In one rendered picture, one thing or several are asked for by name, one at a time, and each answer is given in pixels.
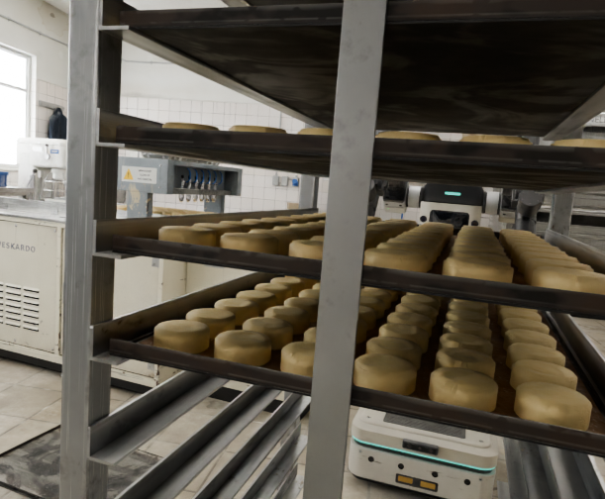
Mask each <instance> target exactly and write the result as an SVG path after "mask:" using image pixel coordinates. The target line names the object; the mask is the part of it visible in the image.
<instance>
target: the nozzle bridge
mask: <svg viewBox="0 0 605 499"><path fill-rule="evenodd" d="M185 166H186V167H188V168H189V169H190V172H191V182H194V179H195V176H196V171H195V170H194V169H193V168H192V167H194V168H195V169H196V170H197V173H198V178H197V179H198V182H201V177H202V176H203V172H202V171H201V170H200V169H198V168H201V169H202V170H203V171H204V180H205V183H207V180H208V177H210V175H209V172H208V171H207V170H205V168H206V169H208V170H209V171H210V174H211V179H210V180H211V183H213V181H214V177H216V175H215V172H216V174H217V180H216V181H217V183H218V184H219V183H220V182H221V179H222V176H221V173H222V175H223V180H222V183H221V184H219V185H217V187H216V190H213V185H211V187H210V190H207V189H206V188H207V184H204V189H200V184H198V189H194V183H193V184H192V183H191V189H187V183H184V188H183V189H182V188H180V178H181V175H184V181H187V179H188V175H189V170H188V169H187V168H185ZM211 169H213V170H214V171H215V172H213V171H212V170H211ZM217 170H219V171H221V173H220V172H219V171H217ZM242 175H243V170H242V169H241V168H234V167H227V166H219V165H212V164H204V163H196V162H188V161H180V160H172V159H161V158H145V157H130V156H119V157H118V187H117V190H125V191H128V196H127V218H137V217H152V196H153V194H154V193H156V194H168V195H172V194H186V195H211V196H212V195H217V198H216V201H215V202H212V199H210V201H209V202H206V199H205V197H204V212H214V213H224V211H225V195H229V196H241V191H242Z"/></svg>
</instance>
